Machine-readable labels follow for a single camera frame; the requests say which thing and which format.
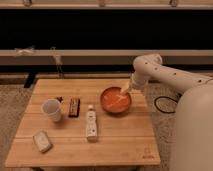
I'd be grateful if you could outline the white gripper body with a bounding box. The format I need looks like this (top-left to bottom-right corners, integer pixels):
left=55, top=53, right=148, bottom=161
left=129, top=73, right=145, bottom=90

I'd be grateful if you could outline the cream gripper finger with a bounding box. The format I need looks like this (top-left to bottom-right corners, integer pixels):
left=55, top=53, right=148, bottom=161
left=121, top=83, right=131, bottom=94

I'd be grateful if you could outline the orange ceramic bowl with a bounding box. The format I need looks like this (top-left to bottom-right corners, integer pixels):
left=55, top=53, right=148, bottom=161
left=100, top=87, right=132, bottom=114

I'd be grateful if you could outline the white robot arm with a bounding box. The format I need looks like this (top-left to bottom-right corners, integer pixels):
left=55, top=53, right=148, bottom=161
left=121, top=54, right=213, bottom=171

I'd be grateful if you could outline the white squeeze bottle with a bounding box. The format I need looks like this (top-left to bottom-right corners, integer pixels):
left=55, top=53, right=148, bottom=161
left=86, top=105, right=98, bottom=142

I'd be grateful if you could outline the dark chocolate bar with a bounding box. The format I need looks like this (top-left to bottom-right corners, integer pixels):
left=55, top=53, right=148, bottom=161
left=68, top=98, right=80, bottom=117

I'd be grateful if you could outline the wooden table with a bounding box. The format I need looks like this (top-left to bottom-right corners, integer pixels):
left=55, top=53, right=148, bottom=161
left=5, top=79, right=160, bottom=167

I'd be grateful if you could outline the white plastic cup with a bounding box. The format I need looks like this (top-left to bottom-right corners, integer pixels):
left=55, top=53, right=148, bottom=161
left=41, top=99, right=62, bottom=122

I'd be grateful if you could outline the white wrapped sponge pack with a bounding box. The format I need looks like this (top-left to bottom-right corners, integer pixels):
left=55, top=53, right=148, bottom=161
left=33, top=131, right=52, bottom=153

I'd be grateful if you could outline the black cable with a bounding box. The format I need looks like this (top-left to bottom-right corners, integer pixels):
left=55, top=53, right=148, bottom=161
left=153, top=93, right=183, bottom=115

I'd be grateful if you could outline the grey bench rail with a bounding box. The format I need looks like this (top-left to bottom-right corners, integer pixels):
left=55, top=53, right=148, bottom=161
left=0, top=50, right=213, bottom=66

